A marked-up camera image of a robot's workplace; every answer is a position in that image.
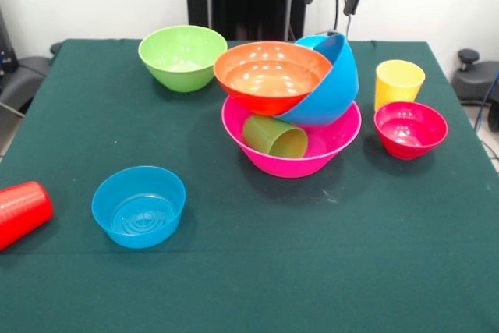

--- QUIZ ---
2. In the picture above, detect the small ribbed light blue bowl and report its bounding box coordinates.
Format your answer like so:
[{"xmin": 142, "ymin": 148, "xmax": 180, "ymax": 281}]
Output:
[{"xmin": 293, "ymin": 34, "xmax": 334, "ymax": 51}]

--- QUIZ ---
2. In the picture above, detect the large blue bowl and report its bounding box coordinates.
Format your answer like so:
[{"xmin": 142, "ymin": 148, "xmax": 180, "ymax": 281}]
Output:
[{"xmin": 274, "ymin": 34, "xmax": 360, "ymax": 127}]

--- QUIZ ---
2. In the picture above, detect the orange bowl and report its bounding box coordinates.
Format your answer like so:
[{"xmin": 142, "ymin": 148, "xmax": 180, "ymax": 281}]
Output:
[{"xmin": 213, "ymin": 41, "xmax": 333, "ymax": 116}]

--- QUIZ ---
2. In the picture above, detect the large magenta bowl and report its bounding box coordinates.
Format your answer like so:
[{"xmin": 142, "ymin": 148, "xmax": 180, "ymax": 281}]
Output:
[{"xmin": 221, "ymin": 97, "xmax": 363, "ymax": 179}]

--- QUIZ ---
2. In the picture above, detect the green cup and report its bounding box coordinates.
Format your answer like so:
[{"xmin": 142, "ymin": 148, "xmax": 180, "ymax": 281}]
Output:
[{"xmin": 242, "ymin": 114, "xmax": 309, "ymax": 159}]

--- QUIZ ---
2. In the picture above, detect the small crimson bowl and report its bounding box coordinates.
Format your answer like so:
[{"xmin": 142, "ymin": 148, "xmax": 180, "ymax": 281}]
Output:
[{"xmin": 373, "ymin": 101, "xmax": 449, "ymax": 161}]

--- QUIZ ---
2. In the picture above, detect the green bowl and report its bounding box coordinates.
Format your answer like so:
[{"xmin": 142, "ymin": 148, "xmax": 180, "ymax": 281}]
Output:
[{"xmin": 137, "ymin": 25, "xmax": 228, "ymax": 94}]

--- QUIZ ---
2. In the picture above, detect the blue straight-sided bowl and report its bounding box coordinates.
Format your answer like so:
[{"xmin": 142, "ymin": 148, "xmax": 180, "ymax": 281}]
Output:
[{"xmin": 90, "ymin": 165, "xmax": 187, "ymax": 249}]

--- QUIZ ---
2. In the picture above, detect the red cup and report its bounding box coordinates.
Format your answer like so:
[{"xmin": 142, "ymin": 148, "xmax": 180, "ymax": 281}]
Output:
[{"xmin": 0, "ymin": 181, "xmax": 54, "ymax": 251}]

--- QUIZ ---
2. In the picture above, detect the yellow cup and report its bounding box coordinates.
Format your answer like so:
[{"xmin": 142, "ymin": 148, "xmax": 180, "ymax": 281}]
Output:
[{"xmin": 374, "ymin": 59, "xmax": 426, "ymax": 112}]

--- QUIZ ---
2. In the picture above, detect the dark green tablecloth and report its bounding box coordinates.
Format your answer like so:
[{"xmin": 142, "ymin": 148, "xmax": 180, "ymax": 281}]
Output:
[{"xmin": 0, "ymin": 38, "xmax": 499, "ymax": 333}]

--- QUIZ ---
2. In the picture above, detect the black device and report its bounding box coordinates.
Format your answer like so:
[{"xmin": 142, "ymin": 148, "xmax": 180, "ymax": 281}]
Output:
[{"xmin": 0, "ymin": 7, "xmax": 17, "ymax": 73}]

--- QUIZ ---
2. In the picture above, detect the cable bundle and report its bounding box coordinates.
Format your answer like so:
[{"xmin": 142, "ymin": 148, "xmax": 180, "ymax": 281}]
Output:
[{"xmin": 472, "ymin": 69, "xmax": 499, "ymax": 133}]

